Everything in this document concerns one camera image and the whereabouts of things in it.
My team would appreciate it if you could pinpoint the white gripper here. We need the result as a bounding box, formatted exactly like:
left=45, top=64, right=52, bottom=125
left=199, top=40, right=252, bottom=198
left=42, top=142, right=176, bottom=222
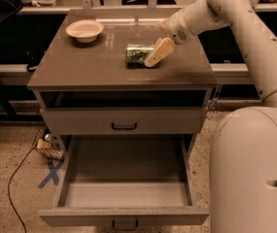
left=144, top=9, right=195, bottom=68

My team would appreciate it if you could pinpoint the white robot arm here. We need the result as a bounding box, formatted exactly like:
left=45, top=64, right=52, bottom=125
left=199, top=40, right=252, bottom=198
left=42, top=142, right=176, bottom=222
left=145, top=0, right=277, bottom=233

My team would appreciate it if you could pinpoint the grey drawer cabinet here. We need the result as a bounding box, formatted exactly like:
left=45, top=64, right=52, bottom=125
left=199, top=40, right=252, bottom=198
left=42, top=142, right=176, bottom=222
left=26, top=7, right=219, bottom=233

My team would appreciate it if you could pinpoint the open grey middle drawer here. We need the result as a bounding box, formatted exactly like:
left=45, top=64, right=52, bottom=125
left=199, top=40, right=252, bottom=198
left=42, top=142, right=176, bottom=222
left=39, top=135, right=209, bottom=231

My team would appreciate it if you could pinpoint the white paper bowl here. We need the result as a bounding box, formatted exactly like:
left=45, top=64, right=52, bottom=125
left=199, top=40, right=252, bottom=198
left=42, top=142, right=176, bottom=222
left=66, top=19, right=104, bottom=43

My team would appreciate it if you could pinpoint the black floor cable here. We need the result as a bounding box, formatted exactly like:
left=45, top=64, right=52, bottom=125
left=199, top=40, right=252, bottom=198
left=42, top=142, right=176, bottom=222
left=7, top=146, right=37, bottom=233

